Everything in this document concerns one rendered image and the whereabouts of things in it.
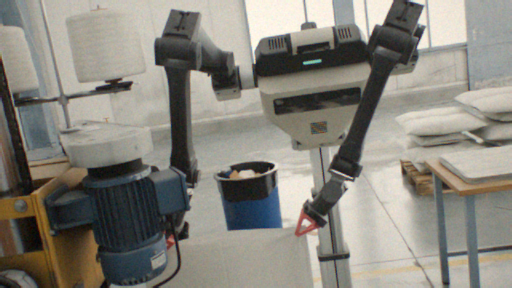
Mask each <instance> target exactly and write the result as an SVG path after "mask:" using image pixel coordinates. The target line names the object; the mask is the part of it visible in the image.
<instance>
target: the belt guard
mask: <svg viewBox="0 0 512 288"><path fill-rule="evenodd" d="M83 123H87V124H85V125H83ZM71 124H72V125H75V126H80V127H81V128H83V127H87V126H95V125H96V126H100V127H102V128H101V129H100V130H93V131H88V132H85V131H84V130H80V131H77V132H73V133H69V134H63V135H61V134H60V136H61V140H62V145H63V147H64V150H65V152H66V155H67V157H68V159H69V162H70V164H71V166H72V167H74V168H95V167H101V166H111V165H115V164H120V163H124V162H129V161H132V160H136V158H140V157H142V156H145V155H147V154H149V153H152V152H153V151H154V145H153V140H152V136H151V132H150V129H149V127H148V126H140V125H131V124H124V123H115V122H100V121H92V120H84V121H83V120H78V121H72V122H71ZM58 128H59V132H60V130H61V129H63V128H66V124H65V123H63V124H60V125H58Z"/></svg>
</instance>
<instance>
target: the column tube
mask: <svg viewBox="0 0 512 288"><path fill-rule="evenodd" d="M22 196H25V193H24V190H23V187H22V179H21V178H20V173H19V170H18V164H17V160H16V157H15V151H14V149H13V147H12V142H11V137H10V133H9V129H8V125H7V120H6V116H5V112H4V107H3V104H2V99H1V98H0V200H3V199H9V198H16V197H22ZM36 243H37V242H36V236H35V234H34V228H33V223H32V220H31V217H30V216H29V217H23V218H11V219H5V220H0V257H6V256H13V255H20V254H24V253H25V252H26V251H28V250H29V249H30V248H31V247H32V246H33V245H35V244H36Z"/></svg>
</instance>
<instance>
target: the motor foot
mask: <svg viewBox="0 0 512 288"><path fill-rule="evenodd" d="M91 201H92V206H93V210H94V216H95V220H97V221H98V216H97V212H96V208H95V203H94V196H93V195H92V197H91ZM44 202H45V205H46V212H47V215H48V219H49V223H50V229H51V230H54V234H52V235H53V236H57V235H59V234H60V233H61V232H62V231H63V230H64V229H67V228H71V227H75V226H81V225H85V224H89V222H94V216H93V212H92V208H91V204H90V197H89V195H86V194H84V190H69V187H68V185H67V183H66V184H63V185H61V186H60V187H58V188H57V189H55V190H54V192H52V193H51V194H49V195H48V196H46V197H45V199H44Z"/></svg>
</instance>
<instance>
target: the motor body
mask: <svg viewBox="0 0 512 288"><path fill-rule="evenodd" d="M150 173H151V167H150V166H149V165H147V164H144V163H143V164H142V166H141V167H139V168H137V169H136V170H132V171H129V172H125V173H123V174H116V175H115V176H110V177H103V178H93V177H91V176H90V175H88V174H87V175H86V176H85V177H84V178H83V179H82V184H83V185H84V187H83V190H84V194H86V195H89V197H90V204H91V208H92V212H93V216H94V210H93V206H92V201H91V197H92V195H93V196H94V203H95V208H96V212H97V216H98V221H97V220H95V216H94V222H92V223H91V225H92V229H93V232H94V240H95V243H97V245H99V246H98V261H100V264H101V268H102V274H103V276H105V278H106V279H107V280H108V281H109V282H110V283H112V284H114V285H117V286H133V285H138V284H142V283H144V282H148V281H151V280H153V279H155V278H156V277H158V276H159V275H160V274H162V273H163V271H164V269H165V268H166V267H167V264H168V261H169V257H168V251H167V246H166V242H165V236H164V233H163V232H161V231H160V230H159V226H158V218H157V214H156V209H155V204H154V197H153V193H152V188H151V183H150V179H149V178H148V177H147V175H148V174H150Z"/></svg>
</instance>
